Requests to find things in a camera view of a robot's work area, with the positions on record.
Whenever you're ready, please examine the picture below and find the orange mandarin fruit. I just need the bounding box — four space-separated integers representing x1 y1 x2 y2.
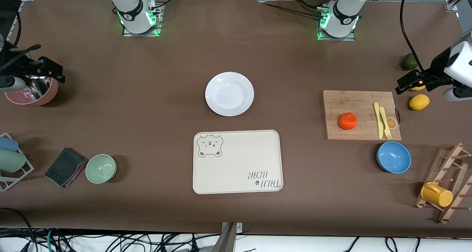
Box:
339 112 358 130

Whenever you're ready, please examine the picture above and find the white round plate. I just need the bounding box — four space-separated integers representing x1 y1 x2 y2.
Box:
205 72 255 117

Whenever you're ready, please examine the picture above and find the dark green avocado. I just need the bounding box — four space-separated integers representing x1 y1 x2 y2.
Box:
402 53 418 71

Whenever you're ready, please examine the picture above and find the metal scoop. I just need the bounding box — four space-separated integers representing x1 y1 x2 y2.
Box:
20 75 51 99

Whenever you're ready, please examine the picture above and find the pink bowl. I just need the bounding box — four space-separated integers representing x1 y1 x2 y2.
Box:
4 74 59 107

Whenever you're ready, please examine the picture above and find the yellow plastic fork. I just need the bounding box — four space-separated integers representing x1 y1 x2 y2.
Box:
379 106 393 140

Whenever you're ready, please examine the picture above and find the yellow plastic knife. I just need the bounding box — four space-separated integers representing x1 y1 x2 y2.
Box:
374 102 384 139

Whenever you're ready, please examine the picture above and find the bamboo cutting board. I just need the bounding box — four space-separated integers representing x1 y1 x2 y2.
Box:
323 90 402 141

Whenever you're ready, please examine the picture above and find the blue bowl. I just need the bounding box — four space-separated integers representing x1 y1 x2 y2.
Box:
376 141 412 174

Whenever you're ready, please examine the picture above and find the light blue cup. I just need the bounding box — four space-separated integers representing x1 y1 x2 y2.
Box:
0 136 19 152

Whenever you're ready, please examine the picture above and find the wooden mug rack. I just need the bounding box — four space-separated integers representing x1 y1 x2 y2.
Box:
414 143 472 224

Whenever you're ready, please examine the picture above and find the dark grey folded cloth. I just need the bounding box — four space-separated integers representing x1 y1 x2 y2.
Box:
44 147 88 188

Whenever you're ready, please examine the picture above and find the pale green cup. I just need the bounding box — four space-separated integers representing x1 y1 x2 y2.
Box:
0 149 27 173

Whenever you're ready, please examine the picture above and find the pink folded cloth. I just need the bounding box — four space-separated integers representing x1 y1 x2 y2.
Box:
63 162 88 188

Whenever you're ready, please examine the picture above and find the pale green bowl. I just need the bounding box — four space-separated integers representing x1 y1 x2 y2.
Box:
85 154 117 184

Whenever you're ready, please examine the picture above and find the yellow mug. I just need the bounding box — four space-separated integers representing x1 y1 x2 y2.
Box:
421 182 454 208

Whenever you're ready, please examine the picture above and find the cream tray with bear print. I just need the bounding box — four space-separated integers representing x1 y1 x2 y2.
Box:
192 130 284 195

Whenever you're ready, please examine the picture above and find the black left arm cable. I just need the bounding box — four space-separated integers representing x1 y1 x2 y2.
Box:
400 0 428 74

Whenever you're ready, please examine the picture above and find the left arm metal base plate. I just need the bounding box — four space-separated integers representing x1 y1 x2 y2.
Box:
317 7 356 42

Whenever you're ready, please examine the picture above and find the white wire cup rack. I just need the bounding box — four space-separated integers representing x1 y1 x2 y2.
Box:
0 132 34 192

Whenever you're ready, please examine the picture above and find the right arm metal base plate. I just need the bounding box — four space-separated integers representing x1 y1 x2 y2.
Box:
122 3 163 37

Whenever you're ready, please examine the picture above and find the black table cable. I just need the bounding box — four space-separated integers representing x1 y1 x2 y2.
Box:
153 0 181 11
258 0 321 17

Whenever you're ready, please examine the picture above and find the green floor cable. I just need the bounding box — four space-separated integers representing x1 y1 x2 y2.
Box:
45 228 55 252

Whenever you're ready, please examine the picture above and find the aluminium profile post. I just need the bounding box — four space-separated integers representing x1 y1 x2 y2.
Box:
212 223 243 252

